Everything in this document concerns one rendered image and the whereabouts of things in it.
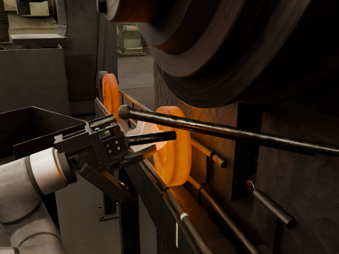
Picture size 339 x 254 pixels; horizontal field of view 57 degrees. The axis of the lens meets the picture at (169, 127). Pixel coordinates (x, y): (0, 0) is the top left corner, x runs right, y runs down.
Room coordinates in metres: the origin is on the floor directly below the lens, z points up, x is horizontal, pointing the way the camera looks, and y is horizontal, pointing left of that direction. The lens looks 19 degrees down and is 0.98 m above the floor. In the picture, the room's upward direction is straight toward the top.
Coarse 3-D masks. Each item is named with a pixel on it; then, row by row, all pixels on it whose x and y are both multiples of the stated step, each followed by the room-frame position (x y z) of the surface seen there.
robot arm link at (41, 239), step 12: (24, 240) 0.41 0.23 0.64; (36, 240) 0.41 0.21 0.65; (48, 240) 0.41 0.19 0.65; (60, 240) 0.44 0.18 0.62; (0, 252) 0.35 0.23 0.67; (12, 252) 0.36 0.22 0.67; (24, 252) 0.37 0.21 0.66; (36, 252) 0.37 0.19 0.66; (48, 252) 0.38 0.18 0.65; (60, 252) 0.39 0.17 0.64
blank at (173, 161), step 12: (168, 108) 0.56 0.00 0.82; (180, 132) 0.51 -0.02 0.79; (168, 144) 0.53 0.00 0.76; (180, 144) 0.50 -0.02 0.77; (156, 156) 0.60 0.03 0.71; (168, 156) 0.52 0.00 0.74; (180, 156) 0.50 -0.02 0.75; (156, 168) 0.59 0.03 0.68; (168, 168) 0.52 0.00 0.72; (180, 168) 0.50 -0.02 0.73; (168, 180) 0.52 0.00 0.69; (180, 180) 0.51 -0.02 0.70
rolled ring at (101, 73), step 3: (99, 72) 1.42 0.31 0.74; (102, 72) 1.40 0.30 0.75; (105, 72) 1.41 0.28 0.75; (99, 75) 1.43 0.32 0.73; (102, 75) 1.38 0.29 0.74; (99, 78) 1.44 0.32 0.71; (102, 78) 1.36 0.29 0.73; (99, 81) 1.46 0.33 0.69; (102, 81) 1.35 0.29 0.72; (99, 84) 1.47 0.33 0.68; (99, 87) 1.47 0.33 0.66; (99, 90) 1.47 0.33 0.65; (99, 93) 1.47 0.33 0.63; (102, 93) 1.47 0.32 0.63; (99, 96) 1.48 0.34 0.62; (102, 96) 1.46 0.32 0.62; (102, 99) 1.45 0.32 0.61; (102, 102) 1.43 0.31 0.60
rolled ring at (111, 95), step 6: (108, 78) 1.20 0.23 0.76; (114, 78) 1.21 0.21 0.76; (102, 84) 1.31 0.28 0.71; (108, 84) 1.19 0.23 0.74; (114, 84) 1.19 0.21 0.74; (102, 90) 1.32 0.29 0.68; (108, 90) 1.30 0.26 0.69; (114, 90) 1.17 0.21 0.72; (108, 96) 1.30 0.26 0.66; (114, 96) 1.16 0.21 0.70; (108, 102) 1.29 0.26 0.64; (114, 102) 1.16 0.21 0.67; (108, 108) 1.26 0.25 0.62; (114, 108) 1.16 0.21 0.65; (114, 114) 1.17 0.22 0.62
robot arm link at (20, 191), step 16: (16, 160) 0.49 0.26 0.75; (0, 176) 0.45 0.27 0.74; (16, 176) 0.46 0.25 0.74; (32, 176) 0.46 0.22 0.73; (0, 192) 0.44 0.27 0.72; (16, 192) 0.45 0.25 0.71; (32, 192) 0.46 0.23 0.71; (0, 208) 0.44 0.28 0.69; (16, 208) 0.45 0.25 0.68; (32, 208) 0.46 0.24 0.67
